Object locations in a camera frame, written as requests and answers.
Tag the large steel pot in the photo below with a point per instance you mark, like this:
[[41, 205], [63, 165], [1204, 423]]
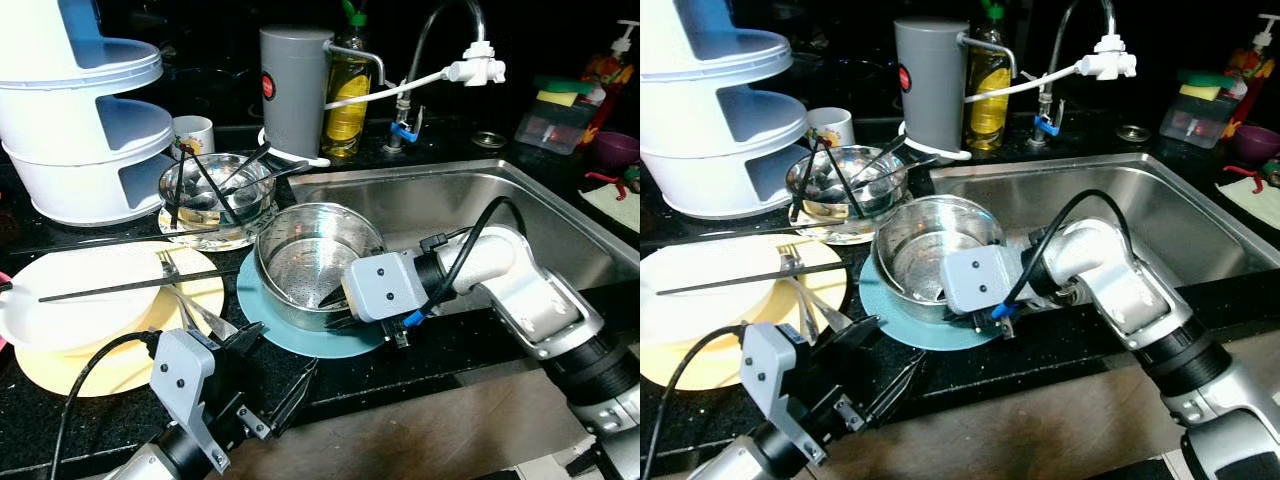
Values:
[[920, 250], [305, 255]]

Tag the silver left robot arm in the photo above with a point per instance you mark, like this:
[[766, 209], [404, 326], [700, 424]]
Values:
[[150, 462], [740, 462]]

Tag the pale yellow round plate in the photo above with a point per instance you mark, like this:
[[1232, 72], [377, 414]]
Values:
[[120, 372], [740, 365]]

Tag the colourful pump bottle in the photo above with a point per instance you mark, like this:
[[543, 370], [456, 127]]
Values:
[[1255, 68], [612, 72]]

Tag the white printed mug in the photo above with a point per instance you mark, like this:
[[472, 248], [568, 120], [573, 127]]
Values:
[[830, 125], [195, 135]]

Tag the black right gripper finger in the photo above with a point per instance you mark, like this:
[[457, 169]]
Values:
[[335, 318], [935, 298]]

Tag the chrome gooseneck faucet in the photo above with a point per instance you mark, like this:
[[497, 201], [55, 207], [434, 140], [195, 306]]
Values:
[[1068, 18], [430, 28]]

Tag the pale dish cloth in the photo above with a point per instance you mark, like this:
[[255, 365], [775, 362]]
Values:
[[620, 208], [1250, 203]]

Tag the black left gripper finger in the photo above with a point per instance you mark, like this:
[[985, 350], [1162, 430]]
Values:
[[248, 334], [903, 387], [295, 395], [855, 329]]

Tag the red and green scrubber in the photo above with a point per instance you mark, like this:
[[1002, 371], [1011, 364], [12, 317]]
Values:
[[1255, 173], [615, 180]]

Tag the yellow dish soap bottle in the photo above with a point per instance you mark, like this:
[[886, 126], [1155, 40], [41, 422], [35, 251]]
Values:
[[348, 105], [987, 95]]

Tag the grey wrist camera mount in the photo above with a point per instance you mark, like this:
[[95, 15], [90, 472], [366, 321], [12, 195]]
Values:
[[770, 375], [985, 280], [385, 288], [180, 385]]

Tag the white tiered plastic container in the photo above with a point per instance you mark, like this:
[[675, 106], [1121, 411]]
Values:
[[70, 180], [700, 170]]

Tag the yellow and green sponge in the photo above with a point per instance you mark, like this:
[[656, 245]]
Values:
[[1205, 85], [565, 92]]

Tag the clear glass plate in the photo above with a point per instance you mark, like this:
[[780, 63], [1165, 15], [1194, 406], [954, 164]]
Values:
[[210, 240], [840, 233]]

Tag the purple cup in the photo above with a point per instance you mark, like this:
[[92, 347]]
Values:
[[615, 148], [1255, 143]]

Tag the steel cutlery piece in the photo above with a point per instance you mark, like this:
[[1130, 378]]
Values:
[[915, 163], [880, 155], [250, 165], [285, 172]]

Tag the clear plastic sponge holder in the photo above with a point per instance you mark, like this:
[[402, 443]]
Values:
[[555, 128], [1195, 120]]

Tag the small metal jar lid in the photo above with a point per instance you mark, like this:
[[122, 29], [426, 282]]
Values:
[[1133, 133], [490, 140]]

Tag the steel fork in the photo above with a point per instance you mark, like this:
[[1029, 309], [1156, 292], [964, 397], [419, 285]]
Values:
[[802, 285], [182, 295]]

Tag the black chopstick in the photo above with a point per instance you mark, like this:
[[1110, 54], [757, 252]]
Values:
[[806, 175], [180, 185], [212, 187], [840, 180]]

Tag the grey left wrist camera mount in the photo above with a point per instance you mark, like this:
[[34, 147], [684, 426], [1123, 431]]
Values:
[[180, 385], [770, 375]]

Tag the grey cylindrical water filter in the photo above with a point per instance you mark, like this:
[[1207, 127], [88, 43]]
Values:
[[295, 90], [930, 85]]

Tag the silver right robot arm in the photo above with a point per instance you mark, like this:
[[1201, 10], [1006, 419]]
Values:
[[530, 300], [1150, 290]]

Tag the small steel bowl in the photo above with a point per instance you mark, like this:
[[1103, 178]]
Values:
[[875, 195], [245, 205]]

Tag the stainless steel sink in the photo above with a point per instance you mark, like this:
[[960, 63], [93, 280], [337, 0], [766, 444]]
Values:
[[1130, 195], [480, 205]]

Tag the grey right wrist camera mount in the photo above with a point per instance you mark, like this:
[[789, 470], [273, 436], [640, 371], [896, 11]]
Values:
[[385, 288], [985, 280]]

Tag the long thin dark knife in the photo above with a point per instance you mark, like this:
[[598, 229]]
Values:
[[130, 285], [750, 278]]

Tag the teal round plate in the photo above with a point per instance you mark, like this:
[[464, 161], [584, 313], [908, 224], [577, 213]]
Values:
[[900, 328], [280, 338]]

